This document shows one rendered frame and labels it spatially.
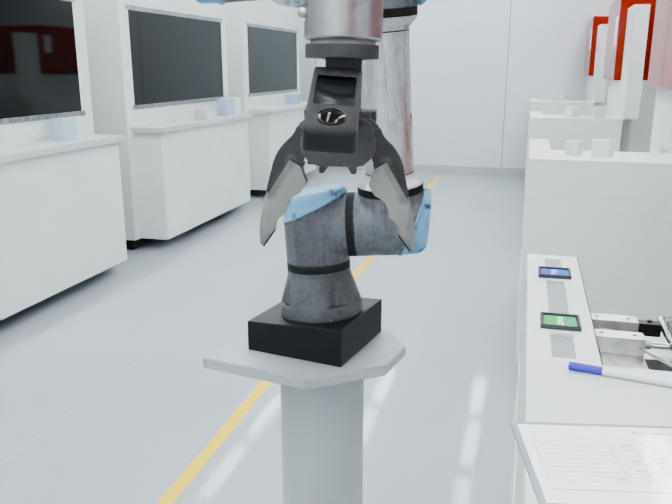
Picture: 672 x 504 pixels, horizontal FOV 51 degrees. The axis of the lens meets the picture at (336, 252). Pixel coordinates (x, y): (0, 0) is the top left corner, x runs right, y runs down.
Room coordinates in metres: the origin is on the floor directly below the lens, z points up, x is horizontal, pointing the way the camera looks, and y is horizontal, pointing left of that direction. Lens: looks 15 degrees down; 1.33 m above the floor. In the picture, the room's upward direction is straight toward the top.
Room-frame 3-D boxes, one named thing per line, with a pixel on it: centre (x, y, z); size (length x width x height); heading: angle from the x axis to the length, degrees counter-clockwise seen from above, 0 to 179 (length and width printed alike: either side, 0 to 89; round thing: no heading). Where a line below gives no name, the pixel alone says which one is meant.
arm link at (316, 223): (1.25, 0.03, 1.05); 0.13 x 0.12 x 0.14; 83
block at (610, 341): (1.06, -0.45, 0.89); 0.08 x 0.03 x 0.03; 75
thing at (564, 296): (1.09, -0.36, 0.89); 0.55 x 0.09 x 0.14; 165
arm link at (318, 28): (0.71, 0.00, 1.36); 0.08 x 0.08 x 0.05
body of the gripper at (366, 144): (0.71, -0.01, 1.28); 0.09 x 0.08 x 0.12; 176
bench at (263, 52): (8.10, 0.95, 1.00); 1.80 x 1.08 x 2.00; 165
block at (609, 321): (1.14, -0.47, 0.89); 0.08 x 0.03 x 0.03; 75
